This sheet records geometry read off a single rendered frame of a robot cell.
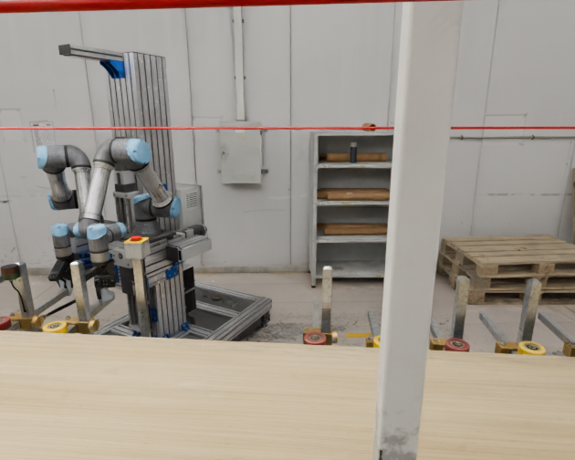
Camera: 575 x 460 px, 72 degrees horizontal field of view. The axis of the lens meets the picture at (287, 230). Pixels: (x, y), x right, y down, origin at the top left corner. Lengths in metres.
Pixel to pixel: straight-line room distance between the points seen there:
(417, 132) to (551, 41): 4.65
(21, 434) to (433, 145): 1.19
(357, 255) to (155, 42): 3.00
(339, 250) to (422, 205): 4.05
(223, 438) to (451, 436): 0.57
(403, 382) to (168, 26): 4.16
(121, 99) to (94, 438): 1.89
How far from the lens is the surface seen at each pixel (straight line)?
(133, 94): 2.53
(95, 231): 1.82
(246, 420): 1.17
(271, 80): 4.23
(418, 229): 0.45
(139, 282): 1.69
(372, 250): 4.56
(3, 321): 1.95
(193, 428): 1.17
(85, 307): 1.86
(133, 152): 1.96
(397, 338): 0.50
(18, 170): 5.04
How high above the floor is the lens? 1.67
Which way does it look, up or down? 16 degrees down
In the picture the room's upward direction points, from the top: straight up
